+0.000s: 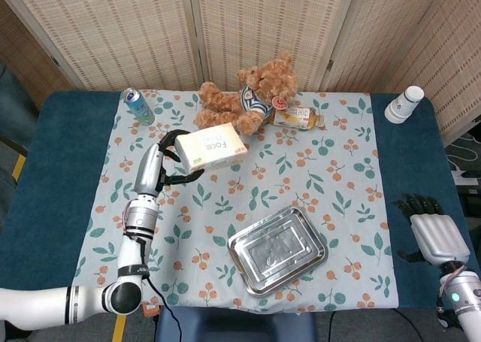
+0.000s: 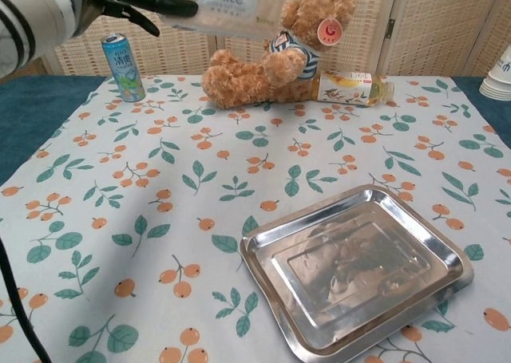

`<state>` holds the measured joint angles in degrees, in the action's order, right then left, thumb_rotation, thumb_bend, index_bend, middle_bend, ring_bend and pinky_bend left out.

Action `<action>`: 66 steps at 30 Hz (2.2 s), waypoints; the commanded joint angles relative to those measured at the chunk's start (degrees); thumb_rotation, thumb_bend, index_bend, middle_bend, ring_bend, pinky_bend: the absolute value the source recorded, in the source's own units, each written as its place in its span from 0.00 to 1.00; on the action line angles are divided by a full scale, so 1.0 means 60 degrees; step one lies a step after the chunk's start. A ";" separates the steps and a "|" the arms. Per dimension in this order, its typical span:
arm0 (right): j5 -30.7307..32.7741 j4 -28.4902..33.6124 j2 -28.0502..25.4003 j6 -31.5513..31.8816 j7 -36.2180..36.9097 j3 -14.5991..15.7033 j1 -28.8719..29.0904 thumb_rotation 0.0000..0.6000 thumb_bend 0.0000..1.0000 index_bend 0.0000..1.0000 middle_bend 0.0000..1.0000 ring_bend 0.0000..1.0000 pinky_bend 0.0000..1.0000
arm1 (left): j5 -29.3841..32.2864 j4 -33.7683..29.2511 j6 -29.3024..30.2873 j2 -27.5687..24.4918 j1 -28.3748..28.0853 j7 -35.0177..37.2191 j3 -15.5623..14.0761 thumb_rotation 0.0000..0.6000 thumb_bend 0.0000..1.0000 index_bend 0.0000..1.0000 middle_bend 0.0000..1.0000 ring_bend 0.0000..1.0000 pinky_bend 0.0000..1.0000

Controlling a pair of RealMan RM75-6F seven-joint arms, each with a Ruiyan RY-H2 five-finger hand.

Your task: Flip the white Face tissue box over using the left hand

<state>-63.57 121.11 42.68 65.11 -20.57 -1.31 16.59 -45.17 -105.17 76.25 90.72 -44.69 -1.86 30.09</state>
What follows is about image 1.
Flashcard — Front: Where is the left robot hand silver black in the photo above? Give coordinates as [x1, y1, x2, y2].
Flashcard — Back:
[133, 129, 206, 199]

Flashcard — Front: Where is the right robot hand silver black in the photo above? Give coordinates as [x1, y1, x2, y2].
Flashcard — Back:
[392, 193, 470, 268]

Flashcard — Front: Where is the white tissue pack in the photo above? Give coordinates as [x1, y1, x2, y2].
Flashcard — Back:
[174, 123, 248, 171]

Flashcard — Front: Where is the navy blue robot base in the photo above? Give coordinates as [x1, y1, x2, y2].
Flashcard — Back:
[156, 304, 319, 342]

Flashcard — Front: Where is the blue green drink can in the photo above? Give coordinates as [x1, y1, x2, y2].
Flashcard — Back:
[123, 87, 156, 127]

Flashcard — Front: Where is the white power strip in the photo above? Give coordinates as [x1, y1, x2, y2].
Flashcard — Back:
[450, 168, 481, 187]

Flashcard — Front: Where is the teal table cover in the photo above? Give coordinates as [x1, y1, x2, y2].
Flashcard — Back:
[0, 90, 481, 313]

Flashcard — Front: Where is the brown teddy bear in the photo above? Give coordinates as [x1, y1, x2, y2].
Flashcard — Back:
[193, 52, 300, 136]

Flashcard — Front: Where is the floral print tablecloth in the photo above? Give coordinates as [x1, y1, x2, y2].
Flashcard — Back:
[68, 89, 399, 313]

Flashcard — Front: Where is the white paper cup stack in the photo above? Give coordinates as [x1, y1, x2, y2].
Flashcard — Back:
[384, 85, 425, 124]

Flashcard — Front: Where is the small orange object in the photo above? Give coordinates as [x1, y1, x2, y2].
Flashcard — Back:
[141, 298, 161, 316]

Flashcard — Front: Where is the large steel tray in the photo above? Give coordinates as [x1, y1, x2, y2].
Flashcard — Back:
[227, 205, 330, 296]

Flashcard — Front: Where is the woven folding screen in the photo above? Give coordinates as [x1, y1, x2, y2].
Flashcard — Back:
[0, 0, 481, 147]

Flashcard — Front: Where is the small steel tray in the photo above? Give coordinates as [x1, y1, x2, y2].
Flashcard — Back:
[234, 216, 324, 286]

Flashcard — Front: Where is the yellow tea bottle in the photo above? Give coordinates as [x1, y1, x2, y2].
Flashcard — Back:
[268, 107, 326, 131]

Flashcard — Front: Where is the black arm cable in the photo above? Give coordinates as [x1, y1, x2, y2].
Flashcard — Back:
[137, 238, 181, 342]

